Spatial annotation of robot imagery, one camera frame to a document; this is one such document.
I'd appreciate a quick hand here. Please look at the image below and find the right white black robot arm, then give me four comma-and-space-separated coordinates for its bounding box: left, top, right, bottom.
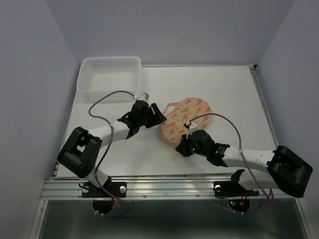
175, 130, 313, 198

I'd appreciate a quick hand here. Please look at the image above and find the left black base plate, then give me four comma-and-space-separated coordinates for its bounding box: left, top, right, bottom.
78, 181, 127, 198

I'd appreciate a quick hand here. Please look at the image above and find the aluminium right side rail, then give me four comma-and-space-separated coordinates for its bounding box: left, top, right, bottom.
250, 64, 290, 175

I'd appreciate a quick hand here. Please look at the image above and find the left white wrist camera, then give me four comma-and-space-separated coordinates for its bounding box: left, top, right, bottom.
133, 93, 150, 102

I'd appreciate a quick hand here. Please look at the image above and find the floral orange laundry bag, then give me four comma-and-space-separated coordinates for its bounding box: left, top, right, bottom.
159, 98, 212, 146

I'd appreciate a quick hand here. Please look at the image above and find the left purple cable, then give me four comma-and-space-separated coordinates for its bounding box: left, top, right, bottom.
89, 90, 131, 218

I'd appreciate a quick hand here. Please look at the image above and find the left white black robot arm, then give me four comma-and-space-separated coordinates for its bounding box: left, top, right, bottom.
57, 100, 166, 196

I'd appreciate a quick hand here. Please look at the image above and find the aluminium front rail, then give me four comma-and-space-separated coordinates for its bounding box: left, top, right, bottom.
41, 177, 305, 200

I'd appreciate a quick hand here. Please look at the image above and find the white perforated plastic basket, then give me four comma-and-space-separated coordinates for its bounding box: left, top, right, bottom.
76, 56, 142, 99

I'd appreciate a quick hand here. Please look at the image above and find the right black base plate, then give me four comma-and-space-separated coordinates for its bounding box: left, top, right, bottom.
212, 169, 259, 199

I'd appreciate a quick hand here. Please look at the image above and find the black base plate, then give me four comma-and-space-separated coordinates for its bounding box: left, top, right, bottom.
78, 181, 127, 198
212, 169, 259, 199

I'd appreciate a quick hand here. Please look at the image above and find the aluminium rail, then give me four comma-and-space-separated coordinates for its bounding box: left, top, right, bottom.
41, 177, 305, 200
250, 64, 290, 175

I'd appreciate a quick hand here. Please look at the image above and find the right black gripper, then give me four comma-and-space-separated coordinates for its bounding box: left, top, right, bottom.
174, 132, 208, 157

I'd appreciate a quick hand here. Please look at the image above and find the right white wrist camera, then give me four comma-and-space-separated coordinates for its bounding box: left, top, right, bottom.
184, 121, 199, 135

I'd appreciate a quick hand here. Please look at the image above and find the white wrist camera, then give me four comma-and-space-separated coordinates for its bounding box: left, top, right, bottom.
133, 93, 150, 102
184, 121, 199, 135

